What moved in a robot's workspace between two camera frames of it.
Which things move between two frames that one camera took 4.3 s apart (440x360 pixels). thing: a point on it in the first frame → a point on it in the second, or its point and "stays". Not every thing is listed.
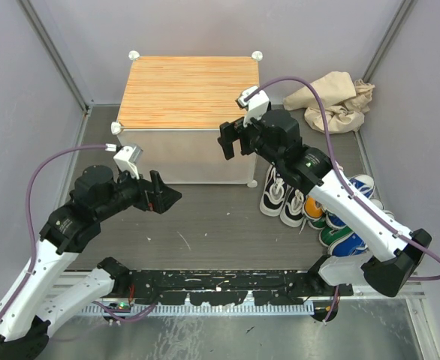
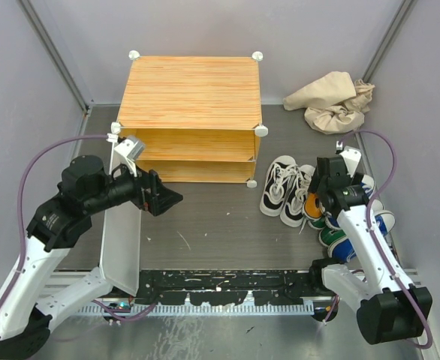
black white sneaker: (274, 193) stays
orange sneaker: (334, 220) stays
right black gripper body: (253, 133) → (315, 185)
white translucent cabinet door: (188, 156) → (122, 255)
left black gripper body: (129, 192) stays
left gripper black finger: (157, 183) stays
